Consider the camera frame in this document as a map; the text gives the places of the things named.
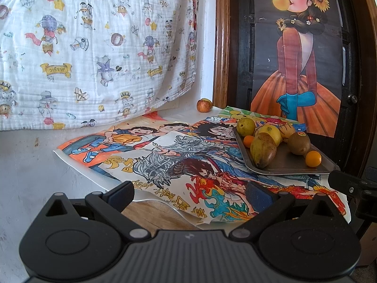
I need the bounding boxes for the small yellow orange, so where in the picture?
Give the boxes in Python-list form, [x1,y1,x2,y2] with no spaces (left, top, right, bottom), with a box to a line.
[305,150,322,167]

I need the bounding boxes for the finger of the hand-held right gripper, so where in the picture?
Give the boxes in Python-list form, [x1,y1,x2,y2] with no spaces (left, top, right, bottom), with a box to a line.
[328,169,377,196]

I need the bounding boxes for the wall poster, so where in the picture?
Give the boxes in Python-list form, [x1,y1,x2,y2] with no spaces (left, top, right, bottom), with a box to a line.
[250,0,344,138]

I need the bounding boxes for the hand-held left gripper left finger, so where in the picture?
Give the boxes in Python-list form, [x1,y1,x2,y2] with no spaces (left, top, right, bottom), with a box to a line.
[34,180,152,241]

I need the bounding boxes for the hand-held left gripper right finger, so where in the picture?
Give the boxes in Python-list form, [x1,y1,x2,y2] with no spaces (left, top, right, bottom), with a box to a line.
[229,181,346,241]

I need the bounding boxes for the yellow lemon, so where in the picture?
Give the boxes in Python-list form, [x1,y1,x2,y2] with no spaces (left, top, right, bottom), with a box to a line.
[255,124,282,147]

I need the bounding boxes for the wooden door frame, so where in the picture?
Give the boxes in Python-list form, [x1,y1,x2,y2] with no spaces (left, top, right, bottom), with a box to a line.
[213,0,239,109]

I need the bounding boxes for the metal tray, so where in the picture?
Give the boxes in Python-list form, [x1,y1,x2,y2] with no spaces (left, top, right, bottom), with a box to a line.
[233,125,340,177]

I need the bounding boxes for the brown kiwi with sticker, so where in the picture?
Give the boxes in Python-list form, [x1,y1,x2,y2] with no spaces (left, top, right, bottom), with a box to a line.
[287,131,311,156]

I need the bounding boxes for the striped beige fruit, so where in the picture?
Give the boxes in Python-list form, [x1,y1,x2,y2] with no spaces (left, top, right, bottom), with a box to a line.
[279,123,295,144]

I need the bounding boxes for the red apple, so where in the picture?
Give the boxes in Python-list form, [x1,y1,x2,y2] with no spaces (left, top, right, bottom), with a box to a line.
[196,99,213,113]

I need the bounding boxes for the red flame drawing sheet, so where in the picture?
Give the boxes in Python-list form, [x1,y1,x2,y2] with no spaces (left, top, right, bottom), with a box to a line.
[102,132,352,230]

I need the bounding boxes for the black door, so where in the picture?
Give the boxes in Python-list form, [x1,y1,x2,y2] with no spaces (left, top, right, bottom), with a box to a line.
[230,0,366,171]

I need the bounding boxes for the orange anime drawing sheet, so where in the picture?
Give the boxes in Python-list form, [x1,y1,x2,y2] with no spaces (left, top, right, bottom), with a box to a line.
[57,117,239,168]

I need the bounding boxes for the white printed blanket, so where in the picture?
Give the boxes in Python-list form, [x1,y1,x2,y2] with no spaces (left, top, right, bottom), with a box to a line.
[0,0,197,131]

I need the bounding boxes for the brownish green pear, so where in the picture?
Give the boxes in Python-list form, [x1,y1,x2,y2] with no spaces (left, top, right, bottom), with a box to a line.
[249,133,278,169]

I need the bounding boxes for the yellow green pear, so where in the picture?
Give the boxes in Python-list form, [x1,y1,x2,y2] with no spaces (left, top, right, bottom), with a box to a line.
[237,117,256,137]

